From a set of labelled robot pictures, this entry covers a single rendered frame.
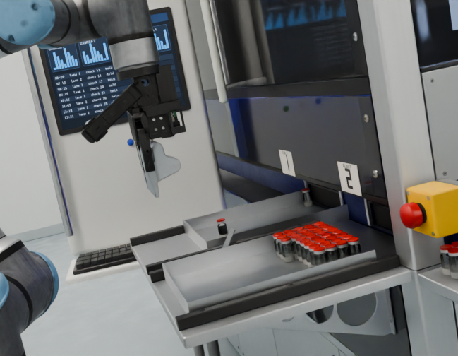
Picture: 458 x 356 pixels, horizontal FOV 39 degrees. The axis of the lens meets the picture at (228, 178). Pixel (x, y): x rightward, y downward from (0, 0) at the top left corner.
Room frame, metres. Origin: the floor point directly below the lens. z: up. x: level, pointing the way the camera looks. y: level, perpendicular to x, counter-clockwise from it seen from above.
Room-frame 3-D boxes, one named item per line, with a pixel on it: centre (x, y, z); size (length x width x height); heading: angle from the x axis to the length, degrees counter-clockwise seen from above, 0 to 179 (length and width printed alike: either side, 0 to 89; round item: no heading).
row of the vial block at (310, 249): (1.17, -0.12, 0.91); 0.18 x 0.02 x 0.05; 13
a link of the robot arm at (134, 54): (1.05, 0.11, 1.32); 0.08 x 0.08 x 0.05
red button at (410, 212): (0.96, -0.27, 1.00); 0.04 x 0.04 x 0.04; 14
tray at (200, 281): (1.15, -0.03, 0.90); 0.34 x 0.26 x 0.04; 103
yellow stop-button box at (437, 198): (0.97, -0.32, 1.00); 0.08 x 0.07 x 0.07; 104
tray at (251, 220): (1.51, -0.06, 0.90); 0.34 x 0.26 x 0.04; 104
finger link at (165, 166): (1.04, 0.10, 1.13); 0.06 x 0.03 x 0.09; 103
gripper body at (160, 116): (1.05, 0.10, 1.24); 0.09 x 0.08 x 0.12; 103
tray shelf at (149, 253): (1.33, -0.03, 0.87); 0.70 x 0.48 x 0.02; 14
